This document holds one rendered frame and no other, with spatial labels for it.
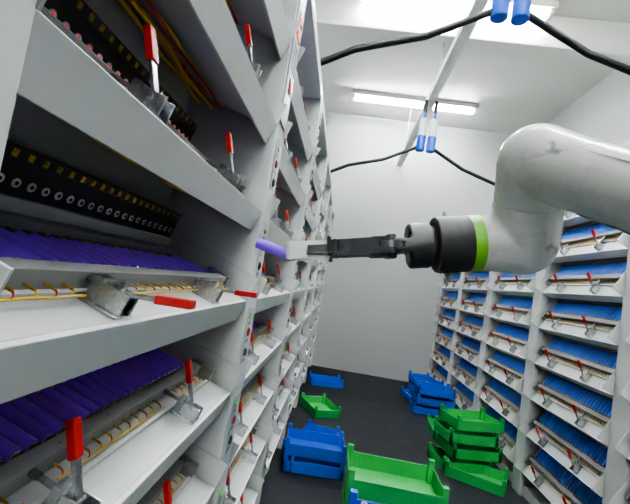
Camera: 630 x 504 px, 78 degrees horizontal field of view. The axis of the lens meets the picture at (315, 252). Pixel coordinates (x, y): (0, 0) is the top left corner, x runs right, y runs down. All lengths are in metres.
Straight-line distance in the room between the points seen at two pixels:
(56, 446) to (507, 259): 0.62
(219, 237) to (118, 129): 0.51
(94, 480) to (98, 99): 0.37
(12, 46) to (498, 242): 0.59
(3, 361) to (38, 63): 0.18
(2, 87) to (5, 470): 0.32
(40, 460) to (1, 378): 0.19
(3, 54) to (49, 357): 0.19
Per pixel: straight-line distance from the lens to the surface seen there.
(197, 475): 0.93
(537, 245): 0.66
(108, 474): 0.53
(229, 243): 0.83
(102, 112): 0.34
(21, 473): 0.46
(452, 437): 2.55
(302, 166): 1.57
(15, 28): 0.28
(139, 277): 0.50
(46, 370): 0.34
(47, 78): 0.30
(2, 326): 0.31
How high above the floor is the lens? 0.95
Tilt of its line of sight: 4 degrees up
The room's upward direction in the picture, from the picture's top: 9 degrees clockwise
